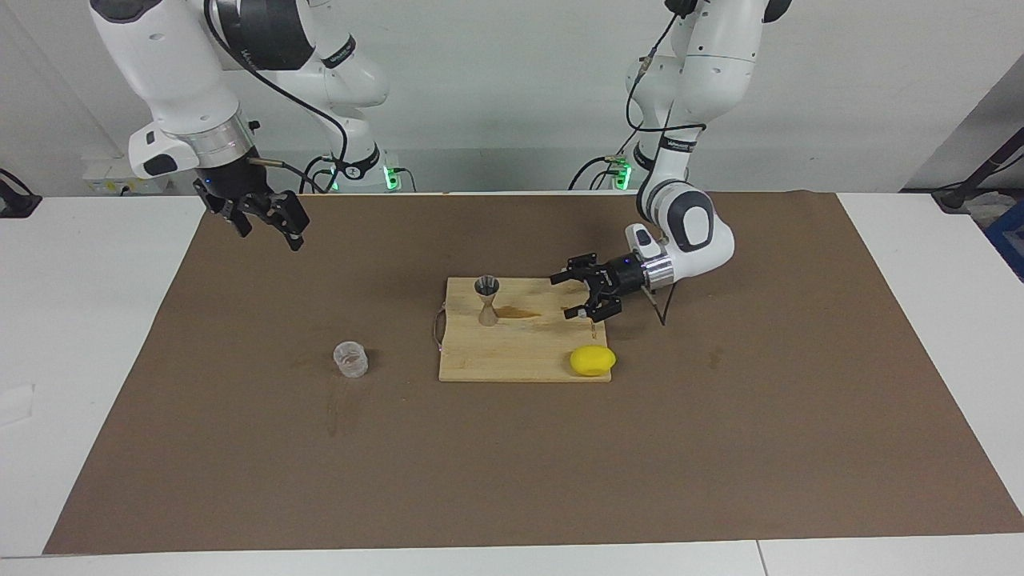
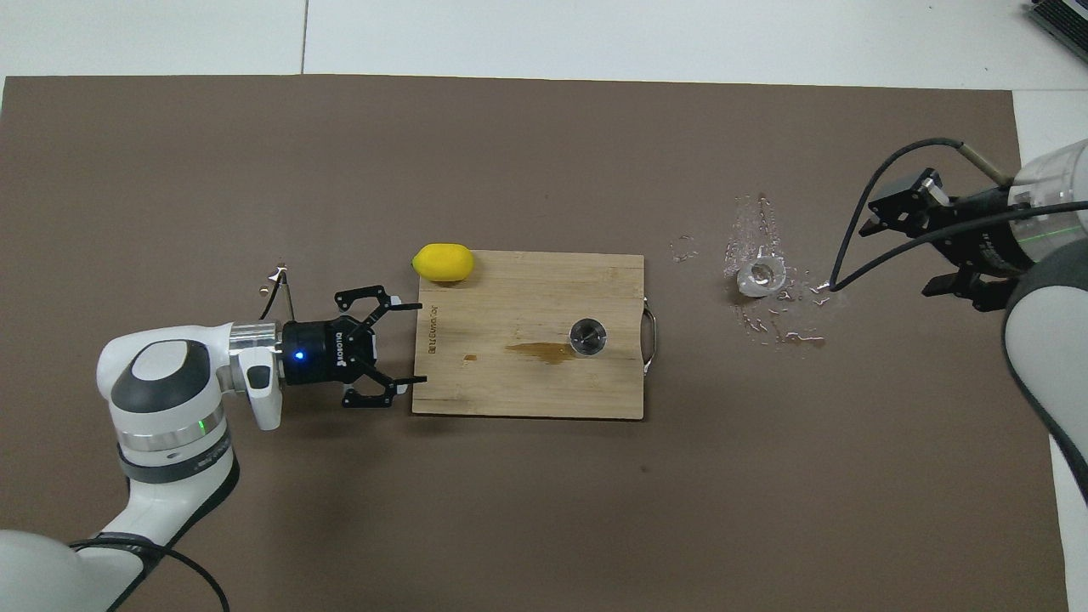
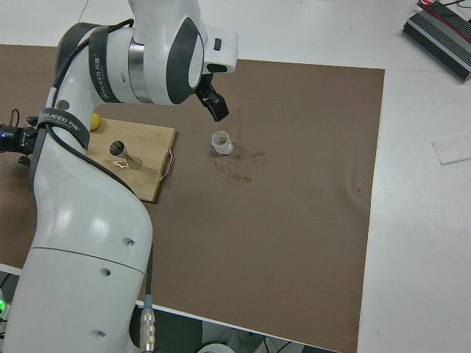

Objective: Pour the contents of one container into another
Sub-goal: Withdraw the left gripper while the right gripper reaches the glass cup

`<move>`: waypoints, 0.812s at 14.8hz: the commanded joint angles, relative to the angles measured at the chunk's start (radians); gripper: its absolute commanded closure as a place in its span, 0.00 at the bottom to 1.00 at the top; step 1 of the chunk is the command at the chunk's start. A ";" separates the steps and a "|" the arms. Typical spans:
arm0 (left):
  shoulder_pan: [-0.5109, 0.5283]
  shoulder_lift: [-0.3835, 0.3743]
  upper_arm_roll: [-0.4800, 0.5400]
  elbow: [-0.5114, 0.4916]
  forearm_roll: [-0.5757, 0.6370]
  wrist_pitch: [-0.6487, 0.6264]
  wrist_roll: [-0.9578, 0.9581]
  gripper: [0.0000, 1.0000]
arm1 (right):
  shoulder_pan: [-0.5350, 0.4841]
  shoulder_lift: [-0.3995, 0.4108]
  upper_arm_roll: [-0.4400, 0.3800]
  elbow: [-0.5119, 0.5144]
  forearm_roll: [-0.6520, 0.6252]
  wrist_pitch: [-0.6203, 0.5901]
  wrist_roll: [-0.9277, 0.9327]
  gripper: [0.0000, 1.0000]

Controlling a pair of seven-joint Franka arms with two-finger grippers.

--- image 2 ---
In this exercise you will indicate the steel jigger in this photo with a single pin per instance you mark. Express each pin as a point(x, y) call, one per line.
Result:
point(587, 337)

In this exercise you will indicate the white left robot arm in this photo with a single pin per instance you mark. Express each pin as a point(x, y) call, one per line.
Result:
point(161, 391)

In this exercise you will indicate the grey laptop corner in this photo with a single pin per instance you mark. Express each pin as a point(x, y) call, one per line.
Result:
point(1062, 21)

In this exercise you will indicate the brown table mat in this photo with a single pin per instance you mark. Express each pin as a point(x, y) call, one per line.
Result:
point(510, 510)

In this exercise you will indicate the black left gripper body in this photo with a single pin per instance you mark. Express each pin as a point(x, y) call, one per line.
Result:
point(323, 353)

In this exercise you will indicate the yellow lemon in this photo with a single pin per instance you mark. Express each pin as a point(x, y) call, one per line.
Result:
point(443, 263)

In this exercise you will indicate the clear plastic cup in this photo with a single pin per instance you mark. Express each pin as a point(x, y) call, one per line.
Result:
point(761, 277)

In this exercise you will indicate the wooden cutting board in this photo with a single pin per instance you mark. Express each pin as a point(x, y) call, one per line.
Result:
point(510, 374)

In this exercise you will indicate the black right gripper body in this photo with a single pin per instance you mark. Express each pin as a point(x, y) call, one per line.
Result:
point(986, 234)

